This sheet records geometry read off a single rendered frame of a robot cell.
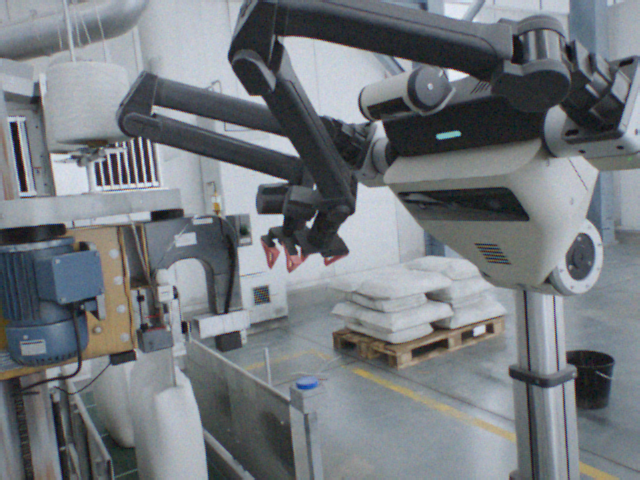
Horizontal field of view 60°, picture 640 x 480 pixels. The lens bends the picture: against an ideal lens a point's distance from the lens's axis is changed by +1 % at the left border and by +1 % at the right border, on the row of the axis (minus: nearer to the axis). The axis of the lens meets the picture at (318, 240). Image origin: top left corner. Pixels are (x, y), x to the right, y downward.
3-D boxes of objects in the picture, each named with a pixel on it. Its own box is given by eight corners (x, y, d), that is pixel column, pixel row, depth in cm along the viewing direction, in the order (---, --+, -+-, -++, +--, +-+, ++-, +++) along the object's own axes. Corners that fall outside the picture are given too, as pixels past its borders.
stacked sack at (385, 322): (457, 318, 425) (455, 300, 424) (392, 338, 389) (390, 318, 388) (419, 310, 460) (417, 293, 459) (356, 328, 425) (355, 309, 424)
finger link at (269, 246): (255, 262, 136) (260, 230, 131) (279, 257, 140) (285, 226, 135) (268, 277, 131) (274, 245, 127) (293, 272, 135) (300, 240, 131)
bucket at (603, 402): (628, 402, 311) (626, 357, 308) (596, 418, 296) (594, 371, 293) (579, 387, 337) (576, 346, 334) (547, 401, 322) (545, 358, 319)
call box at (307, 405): (328, 406, 151) (326, 385, 151) (304, 414, 147) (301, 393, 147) (314, 397, 158) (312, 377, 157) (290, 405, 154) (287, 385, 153)
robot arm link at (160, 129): (127, 106, 102) (122, 100, 112) (120, 135, 103) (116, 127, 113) (325, 167, 122) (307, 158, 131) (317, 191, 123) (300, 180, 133)
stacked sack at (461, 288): (508, 289, 455) (507, 272, 453) (448, 305, 420) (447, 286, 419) (468, 283, 492) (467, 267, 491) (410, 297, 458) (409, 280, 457)
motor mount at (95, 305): (113, 319, 115) (103, 242, 113) (79, 326, 111) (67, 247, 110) (91, 300, 139) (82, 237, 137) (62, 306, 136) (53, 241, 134)
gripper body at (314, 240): (291, 236, 119) (300, 213, 113) (330, 231, 124) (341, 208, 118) (303, 259, 115) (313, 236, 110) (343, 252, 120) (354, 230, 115)
